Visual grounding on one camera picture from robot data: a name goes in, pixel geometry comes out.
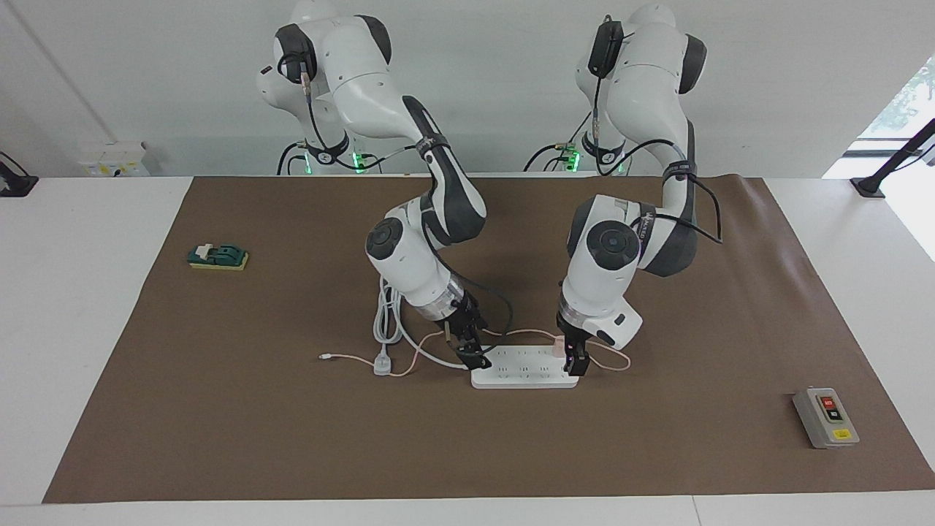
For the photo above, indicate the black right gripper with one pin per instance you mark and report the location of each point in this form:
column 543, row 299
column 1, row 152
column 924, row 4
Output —
column 464, row 321

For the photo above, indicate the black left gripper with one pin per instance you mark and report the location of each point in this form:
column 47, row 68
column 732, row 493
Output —
column 572, row 336

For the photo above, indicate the pink charger plug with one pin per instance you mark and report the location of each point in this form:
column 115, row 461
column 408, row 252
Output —
column 558, row 345

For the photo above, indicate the white power strip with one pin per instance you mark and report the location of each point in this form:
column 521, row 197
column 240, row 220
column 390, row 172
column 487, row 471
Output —
column 526, row 374

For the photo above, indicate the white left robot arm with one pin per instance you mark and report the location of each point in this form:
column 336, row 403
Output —
column 621, row 256

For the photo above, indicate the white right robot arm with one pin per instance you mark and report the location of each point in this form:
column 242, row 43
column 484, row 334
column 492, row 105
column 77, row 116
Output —
column 409, row 256

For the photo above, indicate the brown table mat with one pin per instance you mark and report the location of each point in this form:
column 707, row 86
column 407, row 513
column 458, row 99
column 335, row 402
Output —
column 475, row 453

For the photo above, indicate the grey push button box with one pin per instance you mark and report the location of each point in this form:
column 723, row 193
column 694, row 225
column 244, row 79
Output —
column 825, row 420

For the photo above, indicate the black slanted stand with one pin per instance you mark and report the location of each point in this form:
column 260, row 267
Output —
column 895, row 157

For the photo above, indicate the bright window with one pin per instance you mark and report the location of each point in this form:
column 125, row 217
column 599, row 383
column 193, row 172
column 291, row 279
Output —
column 902, row 102

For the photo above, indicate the black table clamp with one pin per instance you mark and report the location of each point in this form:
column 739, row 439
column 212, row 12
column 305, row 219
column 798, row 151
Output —
column 14, row 183

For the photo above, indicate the green knife switch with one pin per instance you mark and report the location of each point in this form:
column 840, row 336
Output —
column 219, row 256

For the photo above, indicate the white wall socket box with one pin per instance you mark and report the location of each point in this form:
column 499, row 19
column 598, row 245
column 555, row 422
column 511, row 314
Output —
column 113, row 159

